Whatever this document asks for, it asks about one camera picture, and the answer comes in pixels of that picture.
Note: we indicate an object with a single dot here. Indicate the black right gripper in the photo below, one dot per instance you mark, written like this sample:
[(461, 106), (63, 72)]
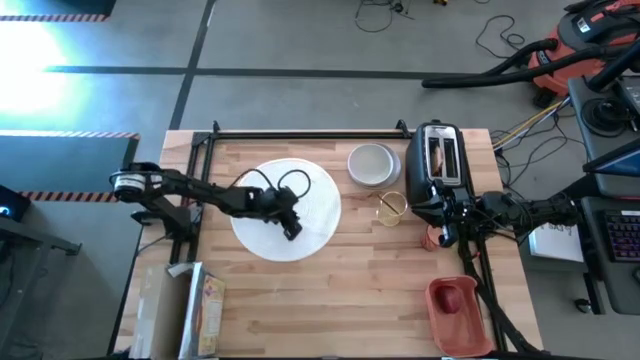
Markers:
[(457, 207)]

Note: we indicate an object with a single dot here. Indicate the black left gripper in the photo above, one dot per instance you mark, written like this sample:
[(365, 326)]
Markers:
[(280, 205)]

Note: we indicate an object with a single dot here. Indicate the red glass tumbler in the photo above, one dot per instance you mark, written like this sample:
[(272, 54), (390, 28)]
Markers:
[(429, 240)]

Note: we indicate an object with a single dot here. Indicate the white round plate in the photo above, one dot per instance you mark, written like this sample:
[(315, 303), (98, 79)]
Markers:
[(320, 220)]

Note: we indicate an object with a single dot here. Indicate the red apple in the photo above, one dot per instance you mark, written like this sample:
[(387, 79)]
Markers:
[(449, 299)]

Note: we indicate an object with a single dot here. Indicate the yellow glass cup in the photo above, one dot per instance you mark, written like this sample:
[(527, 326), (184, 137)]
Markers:
[(387, 218)]

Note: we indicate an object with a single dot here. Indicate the brown toast slice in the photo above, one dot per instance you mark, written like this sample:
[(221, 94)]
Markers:
[(437, 160)]

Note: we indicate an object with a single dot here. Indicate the blue and yellow cereal box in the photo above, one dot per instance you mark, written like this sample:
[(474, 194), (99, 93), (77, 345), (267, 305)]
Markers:
[(200, 310)]

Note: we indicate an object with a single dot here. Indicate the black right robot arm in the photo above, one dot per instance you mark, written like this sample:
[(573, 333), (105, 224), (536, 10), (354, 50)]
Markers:
[(540, 210)]

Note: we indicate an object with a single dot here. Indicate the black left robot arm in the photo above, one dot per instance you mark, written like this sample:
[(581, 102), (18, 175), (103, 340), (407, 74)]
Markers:
[(200, 187)]

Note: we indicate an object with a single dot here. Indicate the black two-slot toaster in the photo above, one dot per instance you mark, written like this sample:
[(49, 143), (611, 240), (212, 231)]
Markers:
[(417, 170)]

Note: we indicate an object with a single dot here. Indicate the orange plastic basket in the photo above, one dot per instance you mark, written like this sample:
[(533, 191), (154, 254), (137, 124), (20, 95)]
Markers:
[(465, 330)]

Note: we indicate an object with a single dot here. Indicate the white paper sheet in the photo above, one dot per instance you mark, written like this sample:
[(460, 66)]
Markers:
[(555, 246)]

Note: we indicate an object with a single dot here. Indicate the black keyboard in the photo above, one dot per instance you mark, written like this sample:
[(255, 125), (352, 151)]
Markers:
[(622, 235)]

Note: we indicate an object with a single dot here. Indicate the dark laptop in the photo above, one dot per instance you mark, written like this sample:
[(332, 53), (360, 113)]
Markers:
[(620, 162)]

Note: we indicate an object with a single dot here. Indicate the orange shop vacuum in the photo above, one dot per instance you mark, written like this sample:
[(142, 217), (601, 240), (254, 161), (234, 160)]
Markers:
[(562, 75)]

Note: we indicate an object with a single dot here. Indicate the black floor mat striped edge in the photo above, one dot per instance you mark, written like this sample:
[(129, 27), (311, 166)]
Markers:
[(60, 165), (75, 6)]

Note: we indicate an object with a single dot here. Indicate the grey side desk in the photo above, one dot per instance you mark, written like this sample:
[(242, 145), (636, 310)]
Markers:
[(30, 240)]

